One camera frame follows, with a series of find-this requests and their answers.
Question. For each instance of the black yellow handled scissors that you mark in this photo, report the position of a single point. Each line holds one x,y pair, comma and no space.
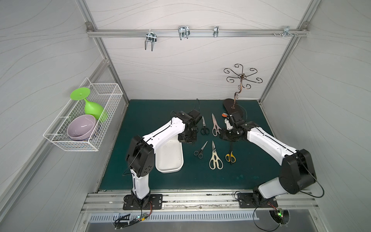
229,157

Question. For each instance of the brown metal hook stand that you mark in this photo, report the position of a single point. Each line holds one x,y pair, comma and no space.
244,83

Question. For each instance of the cream white scissors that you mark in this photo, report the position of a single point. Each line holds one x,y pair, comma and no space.
215,161

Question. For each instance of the lilac bowl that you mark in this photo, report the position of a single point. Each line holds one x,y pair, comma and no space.
81,128

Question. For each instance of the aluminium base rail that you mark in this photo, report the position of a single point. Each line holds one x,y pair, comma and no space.
190,200

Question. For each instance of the white wire basket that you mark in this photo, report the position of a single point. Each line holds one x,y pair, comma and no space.
108,95

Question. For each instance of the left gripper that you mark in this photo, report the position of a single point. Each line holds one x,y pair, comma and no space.
188,137

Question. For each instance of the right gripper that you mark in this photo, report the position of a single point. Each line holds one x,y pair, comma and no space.
229,135

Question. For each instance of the aluminium top rail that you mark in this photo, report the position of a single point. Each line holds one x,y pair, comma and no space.
199,33

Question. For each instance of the white vent strip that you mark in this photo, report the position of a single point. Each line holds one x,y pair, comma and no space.
207,216

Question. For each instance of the pink scissors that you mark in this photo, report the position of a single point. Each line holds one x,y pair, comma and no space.
216,129

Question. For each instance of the small metal hook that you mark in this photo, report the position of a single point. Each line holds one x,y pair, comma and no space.
215,31

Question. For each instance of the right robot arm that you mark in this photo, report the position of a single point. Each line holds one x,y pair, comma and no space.
297,168

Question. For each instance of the right end metal hook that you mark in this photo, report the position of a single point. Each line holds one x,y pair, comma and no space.
286,33

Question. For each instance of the black handled steel scissors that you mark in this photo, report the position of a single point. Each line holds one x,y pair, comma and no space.
204,129

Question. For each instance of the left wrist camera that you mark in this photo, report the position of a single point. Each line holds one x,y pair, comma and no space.
195,115

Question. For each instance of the white storage box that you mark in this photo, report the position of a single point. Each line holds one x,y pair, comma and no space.
169,157

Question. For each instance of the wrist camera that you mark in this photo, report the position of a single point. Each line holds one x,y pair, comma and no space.
195,115
234,121

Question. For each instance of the green plastic goblet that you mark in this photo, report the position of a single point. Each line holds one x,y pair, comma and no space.
91,108

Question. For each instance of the double prong metal hook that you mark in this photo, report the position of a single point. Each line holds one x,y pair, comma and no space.
151,38

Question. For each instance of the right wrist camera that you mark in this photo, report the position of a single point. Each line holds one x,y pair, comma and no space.
234,121

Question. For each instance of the looped metal hook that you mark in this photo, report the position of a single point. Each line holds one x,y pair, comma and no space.
184,32

